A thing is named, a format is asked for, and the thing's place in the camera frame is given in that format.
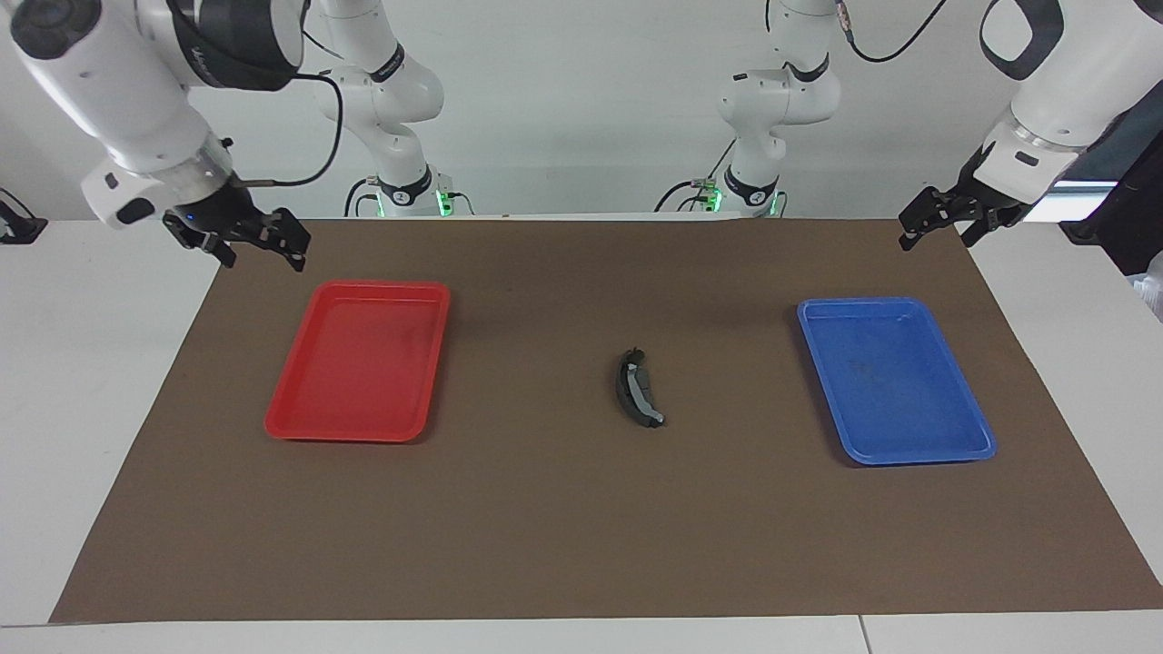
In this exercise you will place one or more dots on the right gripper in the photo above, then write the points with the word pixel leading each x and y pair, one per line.
pixel 136 195

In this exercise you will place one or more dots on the dark bulky background object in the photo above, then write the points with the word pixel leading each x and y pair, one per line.
pixel 1127 218

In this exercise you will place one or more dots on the grey brake pad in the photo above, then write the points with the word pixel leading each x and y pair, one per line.
pixel 621 391

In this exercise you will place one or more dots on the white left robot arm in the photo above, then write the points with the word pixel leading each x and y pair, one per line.
pixel 772 100

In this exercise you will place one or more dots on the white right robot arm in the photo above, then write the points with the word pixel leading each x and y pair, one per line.
pixel 118 91

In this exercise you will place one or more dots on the clear plastic item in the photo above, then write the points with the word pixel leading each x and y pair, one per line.
pixel 1149 286

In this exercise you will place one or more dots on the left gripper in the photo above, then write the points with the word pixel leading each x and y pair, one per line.
pixel 1027 168

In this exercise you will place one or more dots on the brown table mat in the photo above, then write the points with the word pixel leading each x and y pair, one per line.
pixel 545 527

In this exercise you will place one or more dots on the curved brake shoe silver plate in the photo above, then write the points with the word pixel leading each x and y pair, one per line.
pixel 641 389

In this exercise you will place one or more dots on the black clamp object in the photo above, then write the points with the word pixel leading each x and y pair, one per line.
pixel 18 227

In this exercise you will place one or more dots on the red plastic tray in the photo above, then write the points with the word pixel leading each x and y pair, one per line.
pixel 363 363

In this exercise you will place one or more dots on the blue plastic tray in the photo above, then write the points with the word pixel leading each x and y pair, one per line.
pixel 899 381

